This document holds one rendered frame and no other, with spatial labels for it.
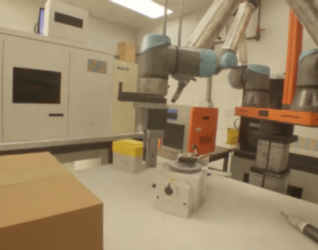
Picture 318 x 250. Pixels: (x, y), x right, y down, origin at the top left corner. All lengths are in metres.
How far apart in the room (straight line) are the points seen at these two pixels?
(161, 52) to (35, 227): 0.44
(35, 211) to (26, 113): 0.92
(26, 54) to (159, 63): 0.74
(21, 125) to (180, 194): 0.83
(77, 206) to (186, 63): 0.42
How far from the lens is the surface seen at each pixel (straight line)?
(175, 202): 0.52
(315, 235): 0.55
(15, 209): 0.23
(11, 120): 1.11
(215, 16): 0.74
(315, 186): 2.04
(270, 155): 1.05
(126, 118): 4.67
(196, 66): 0.55
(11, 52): 1.12
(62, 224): 0.22
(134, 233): 0.46
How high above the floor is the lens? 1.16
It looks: 6 degrees down
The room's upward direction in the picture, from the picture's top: 4 degrees clockwise
